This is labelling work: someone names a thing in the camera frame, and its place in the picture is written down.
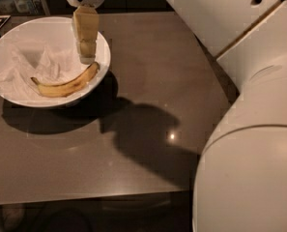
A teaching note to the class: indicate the yellow banana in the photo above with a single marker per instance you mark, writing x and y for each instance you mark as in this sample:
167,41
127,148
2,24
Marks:
67,88

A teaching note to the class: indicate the white paper towel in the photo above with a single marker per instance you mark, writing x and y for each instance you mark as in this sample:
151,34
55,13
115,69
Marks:
50,65

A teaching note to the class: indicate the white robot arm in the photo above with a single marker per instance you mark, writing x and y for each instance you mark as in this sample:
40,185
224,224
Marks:
238,164

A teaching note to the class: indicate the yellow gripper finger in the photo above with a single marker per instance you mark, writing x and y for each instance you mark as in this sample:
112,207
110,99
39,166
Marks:
85,24

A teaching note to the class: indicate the white bowl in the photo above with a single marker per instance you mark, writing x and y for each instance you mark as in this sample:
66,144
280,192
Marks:
56,32

